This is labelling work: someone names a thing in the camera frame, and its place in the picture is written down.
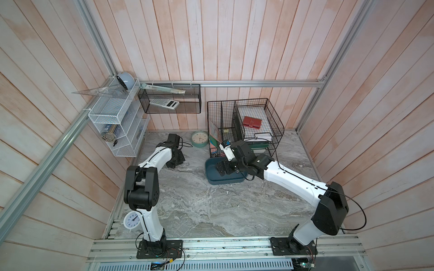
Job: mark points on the teal plastic storage box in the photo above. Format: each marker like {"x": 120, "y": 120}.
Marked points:
{"x": 214, "y": 178}

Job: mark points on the colourful paper folders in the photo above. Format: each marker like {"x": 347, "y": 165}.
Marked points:
{"x": 215, "y": 140}

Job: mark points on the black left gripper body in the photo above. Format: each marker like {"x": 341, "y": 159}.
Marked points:
{"x": 177, "y": 160}

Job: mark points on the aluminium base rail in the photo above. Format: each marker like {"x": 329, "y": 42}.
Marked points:
{"x": 343, "y": 252}

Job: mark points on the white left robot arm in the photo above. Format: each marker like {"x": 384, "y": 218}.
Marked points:
{"x": 141, "y": 194}

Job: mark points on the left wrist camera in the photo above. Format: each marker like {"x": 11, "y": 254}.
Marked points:
{"x": 173, "y": 141}

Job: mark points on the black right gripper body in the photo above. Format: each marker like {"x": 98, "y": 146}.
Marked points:
{"x": 232, "y": 167}

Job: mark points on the green round clock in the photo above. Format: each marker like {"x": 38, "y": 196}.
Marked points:
{"x": 200, "y": 139}

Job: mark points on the white wire mesh shelf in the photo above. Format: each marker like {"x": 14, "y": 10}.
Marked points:
{"x": 121, "y": 123}

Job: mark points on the clear triangle ruler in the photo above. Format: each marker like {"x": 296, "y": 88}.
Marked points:
{"x": 115, "y": 91}

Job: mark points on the black wire wall basket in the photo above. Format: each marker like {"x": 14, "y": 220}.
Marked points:
{"x": 189, "y": 96}

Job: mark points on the grey round speaker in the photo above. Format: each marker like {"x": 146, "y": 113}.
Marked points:
{"x": 126, "y": 80}

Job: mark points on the black wire desk organizer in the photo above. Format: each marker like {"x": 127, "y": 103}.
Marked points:
{"x": 228, "y": 116}

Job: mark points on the white calculator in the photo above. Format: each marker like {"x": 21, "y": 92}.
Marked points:
{"x": 165, "y": 103}

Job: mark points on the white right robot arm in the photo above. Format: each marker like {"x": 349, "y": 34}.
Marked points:
{"x": 329, "y": 200}

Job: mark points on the white alarm clock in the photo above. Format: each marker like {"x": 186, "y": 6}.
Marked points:
{"x": 132, "y": 220}

